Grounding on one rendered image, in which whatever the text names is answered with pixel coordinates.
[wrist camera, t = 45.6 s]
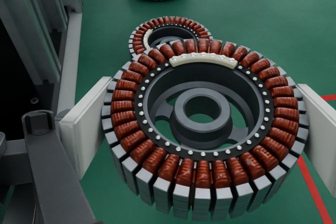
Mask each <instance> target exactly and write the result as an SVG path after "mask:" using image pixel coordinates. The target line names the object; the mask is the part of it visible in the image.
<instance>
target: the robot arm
mask: <svg viewBox="0 0 336 224"><path fill-rule="evenodd" d="M111 81H113V78H112V77H109V76H103V77H102V78H101V79H100V80H99V81H98V82H97V83H96V84H95V85H94V86H93V87H92V89H91V90H90V91H89V92H88V93H87V94H86V95H85V96H84V97H83V98H82V99H81V100H80V101H79V102H78V103H77V104H76V105H75V106H74V107H73V108H72V109H65V110H63V111H61V112H59V113H58V114H57V115H56V116H55V117H54V113H53V112H52V111H50V110H34V111H30V112H28V113H25V114H24V115H23V116H22V117H21V120H22V126H23V132H24V139H18V140H9V141H6V136H5V134H4V133H3V132H0V224H3V221H4V218H5V215H6V212H7V209H8V206H9V203H10V200H11V197H12V194H13V191H14V188H15V185H19V184H26V183H32V187H33V192H34V197H35V202H36V207H37V211H38V216H39V221H40V224H104V222H103V221H102V220H100V221H97V220H96V217H95V215H94V213H93V211H92V209H91V206H90V204H89V202H88V200H87V197H86V195H85V193H84V191H83V189H82V186H81V184H80V180H82V178H83V176H84V174H85V172H86V171H87V169H88V167H89V165H90V163H91V162H92V160H93V158H94V156H95V154H96V153H97V151H98V149H99V147H100V145H101V144H102V142H103V140H104V138H105V133H104V130H103V125H102V119H103V118H102V106H104V98H105V94H106V93H108V91H107V88H108V86H109V84H110V82H111ZM297 88H298V89H299V90H300V92H301V94H302V96H303V98H302V100H301V101H304V103H305V107H306V113H305V115H308V120H309V126H308V128H307V129H308V136H307V140H306V142H305V147H304V149H303V151H304V153H305V154H306V156H307V158H308V159H309V161H310V162H311V164H312V165H313V167H314V168H315V170H316V172H317V173H318V175H319V176H320V178H321V179H322V181H323V182H324V184H325V186H326V187H327V189H328V190H329V192H330V193H331V195H333V197H334V198H336V110H335V109H333V108H332V107H331V106H330V105H329V104H328V103H327V102H326V101H325V100H323V99H322V98H321V97H320V96H319V95H318V94H317V93H316V92H314V91H313V90H312V89H311V88H310V87H309V86H308V85H307V84H297V85H296V86H295V89H297Z"/></svg>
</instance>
